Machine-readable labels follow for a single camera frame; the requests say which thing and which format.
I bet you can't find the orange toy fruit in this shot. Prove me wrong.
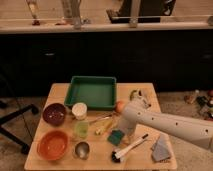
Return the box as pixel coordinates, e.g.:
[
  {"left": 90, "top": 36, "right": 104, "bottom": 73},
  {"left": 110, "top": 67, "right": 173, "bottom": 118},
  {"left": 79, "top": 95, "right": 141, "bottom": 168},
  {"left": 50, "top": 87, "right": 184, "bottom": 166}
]
[{"left": 115, "top": 101, "right": 125, "bottom": 113}]

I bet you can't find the black office chair base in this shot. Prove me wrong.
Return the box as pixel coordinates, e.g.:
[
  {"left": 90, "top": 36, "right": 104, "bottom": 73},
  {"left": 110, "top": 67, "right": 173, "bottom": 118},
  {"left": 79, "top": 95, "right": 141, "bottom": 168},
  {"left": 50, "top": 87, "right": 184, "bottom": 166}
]
[{"left": 0, "top": 103, "right": 39, "bottom": 155}]

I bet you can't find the yellow toy corn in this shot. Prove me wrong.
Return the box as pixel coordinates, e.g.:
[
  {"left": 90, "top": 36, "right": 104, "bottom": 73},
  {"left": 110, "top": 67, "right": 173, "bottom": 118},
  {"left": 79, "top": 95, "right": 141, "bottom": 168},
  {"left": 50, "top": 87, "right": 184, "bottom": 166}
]
[{"left": 95, "top": 120, "right": 113, "bottom": 135}]

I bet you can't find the grey folded cloth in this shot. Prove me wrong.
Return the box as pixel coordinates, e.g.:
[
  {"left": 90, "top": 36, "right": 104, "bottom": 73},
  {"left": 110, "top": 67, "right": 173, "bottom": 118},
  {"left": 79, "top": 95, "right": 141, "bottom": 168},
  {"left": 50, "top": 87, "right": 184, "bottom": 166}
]
[{"left": 151, "top": 134, "right": 171, "bottom": 162}]

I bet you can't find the orange bowl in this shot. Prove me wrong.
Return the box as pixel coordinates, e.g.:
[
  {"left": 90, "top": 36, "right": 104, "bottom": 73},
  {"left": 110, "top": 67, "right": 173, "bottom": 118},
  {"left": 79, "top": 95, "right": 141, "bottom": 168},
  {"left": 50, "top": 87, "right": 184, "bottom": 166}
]
[{"left": 37, "top": 130, "right": 69, "bottom": 161}]

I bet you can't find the green plastic tray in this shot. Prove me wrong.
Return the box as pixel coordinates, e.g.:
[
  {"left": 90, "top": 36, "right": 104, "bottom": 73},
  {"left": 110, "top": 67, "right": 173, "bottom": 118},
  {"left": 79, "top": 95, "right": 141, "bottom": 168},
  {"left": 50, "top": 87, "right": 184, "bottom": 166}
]
[{"left": 64, "top": 76, "right": 117, "bottom": 110}]

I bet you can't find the white paper cup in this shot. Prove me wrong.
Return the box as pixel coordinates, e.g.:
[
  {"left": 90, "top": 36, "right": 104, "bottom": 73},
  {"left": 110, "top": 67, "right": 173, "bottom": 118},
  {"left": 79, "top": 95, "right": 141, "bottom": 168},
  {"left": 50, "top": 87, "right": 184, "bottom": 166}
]
[{"left": 72, "top": 103, "right": 87, "bottom": 120}]

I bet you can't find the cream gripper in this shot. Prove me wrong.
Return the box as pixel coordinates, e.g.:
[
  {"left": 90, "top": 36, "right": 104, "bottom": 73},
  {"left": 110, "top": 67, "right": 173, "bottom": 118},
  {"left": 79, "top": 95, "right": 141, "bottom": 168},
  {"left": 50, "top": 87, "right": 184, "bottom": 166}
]
[{"left": 117, "top": 117, "right": 136, "bottom": 144}]

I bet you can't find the green translucent cup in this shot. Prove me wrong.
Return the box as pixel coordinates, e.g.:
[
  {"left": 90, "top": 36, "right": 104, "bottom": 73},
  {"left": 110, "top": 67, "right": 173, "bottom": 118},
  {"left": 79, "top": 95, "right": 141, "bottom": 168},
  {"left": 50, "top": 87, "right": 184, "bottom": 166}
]
[{"left": 74, "top": 121, "right": 89, "bottom": 138}]

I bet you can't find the green sponge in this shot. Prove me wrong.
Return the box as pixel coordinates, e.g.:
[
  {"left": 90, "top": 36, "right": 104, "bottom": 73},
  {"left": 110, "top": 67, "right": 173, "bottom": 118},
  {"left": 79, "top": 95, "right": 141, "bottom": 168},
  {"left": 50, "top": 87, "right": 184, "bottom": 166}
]
[{"left": 107, "top": 130, "right": 124, "bottom": 146}]

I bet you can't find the metal spoon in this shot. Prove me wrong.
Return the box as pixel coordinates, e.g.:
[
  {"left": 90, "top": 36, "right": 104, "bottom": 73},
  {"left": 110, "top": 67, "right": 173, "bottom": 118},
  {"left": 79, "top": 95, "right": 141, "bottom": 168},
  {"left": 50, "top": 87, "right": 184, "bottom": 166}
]
[{"left": 88, "top": 115, "right": 112, "bottom": 125}]

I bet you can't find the green toy cucumber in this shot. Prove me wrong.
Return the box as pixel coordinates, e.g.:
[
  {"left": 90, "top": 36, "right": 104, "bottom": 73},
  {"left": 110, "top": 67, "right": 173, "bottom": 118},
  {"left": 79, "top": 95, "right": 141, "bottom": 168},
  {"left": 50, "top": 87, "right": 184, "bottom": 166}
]
[{"left": 129, "top": 90, "right": 138, "bottom": 101}]

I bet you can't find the white dish brush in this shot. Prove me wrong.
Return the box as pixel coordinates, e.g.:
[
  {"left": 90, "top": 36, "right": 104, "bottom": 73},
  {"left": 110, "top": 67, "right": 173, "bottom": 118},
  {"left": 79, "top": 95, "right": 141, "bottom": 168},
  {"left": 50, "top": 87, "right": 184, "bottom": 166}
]
[{"left": 111, "top": 134, "right": 148, "bottom": 163}]

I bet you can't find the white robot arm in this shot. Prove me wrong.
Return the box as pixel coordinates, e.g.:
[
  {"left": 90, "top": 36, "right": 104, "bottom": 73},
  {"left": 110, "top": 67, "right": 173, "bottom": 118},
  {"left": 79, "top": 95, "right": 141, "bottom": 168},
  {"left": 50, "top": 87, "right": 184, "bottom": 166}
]
[{"left": 116, "top": 99, "right": 213, "bottom": 153}]

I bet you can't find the small metal cup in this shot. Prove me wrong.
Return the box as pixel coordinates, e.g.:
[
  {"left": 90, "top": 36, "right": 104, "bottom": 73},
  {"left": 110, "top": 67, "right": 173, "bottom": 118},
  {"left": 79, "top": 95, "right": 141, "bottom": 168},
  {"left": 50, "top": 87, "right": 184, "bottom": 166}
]
[{"left": 74, "top": 142, "right": 90, "bottom": 160}]

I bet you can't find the wooden table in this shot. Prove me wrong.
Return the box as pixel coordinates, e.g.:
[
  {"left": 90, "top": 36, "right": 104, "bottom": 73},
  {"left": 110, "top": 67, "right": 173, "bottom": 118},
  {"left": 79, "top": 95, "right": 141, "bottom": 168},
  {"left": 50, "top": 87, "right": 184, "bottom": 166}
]
[{"left": 24, "top": 83, "right": 177, "bottom": 171}]

